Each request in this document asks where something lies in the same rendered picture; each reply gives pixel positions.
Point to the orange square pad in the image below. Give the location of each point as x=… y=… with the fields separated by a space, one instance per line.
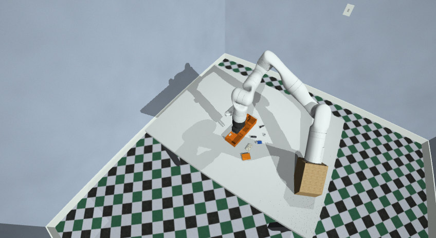
x=246 y=156

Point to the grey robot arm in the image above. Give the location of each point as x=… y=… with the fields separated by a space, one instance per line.
x=321 y=113

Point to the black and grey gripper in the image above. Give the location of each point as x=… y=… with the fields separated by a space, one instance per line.
x=238 y=122

